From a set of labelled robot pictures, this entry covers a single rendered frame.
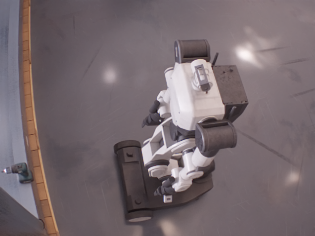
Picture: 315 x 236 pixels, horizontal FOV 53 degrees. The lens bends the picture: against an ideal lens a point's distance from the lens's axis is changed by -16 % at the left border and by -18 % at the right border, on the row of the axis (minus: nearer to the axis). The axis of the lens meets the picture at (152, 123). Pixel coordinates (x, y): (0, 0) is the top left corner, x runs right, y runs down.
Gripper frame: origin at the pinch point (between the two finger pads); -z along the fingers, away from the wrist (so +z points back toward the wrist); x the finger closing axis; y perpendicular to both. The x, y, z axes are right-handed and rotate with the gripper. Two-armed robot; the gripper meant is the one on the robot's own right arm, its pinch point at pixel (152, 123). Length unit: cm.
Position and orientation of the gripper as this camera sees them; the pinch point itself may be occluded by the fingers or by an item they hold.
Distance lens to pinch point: 227.1
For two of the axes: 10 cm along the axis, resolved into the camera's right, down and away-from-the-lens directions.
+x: -9.4, 0.3, -3.3
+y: 1.7, 9.0, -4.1
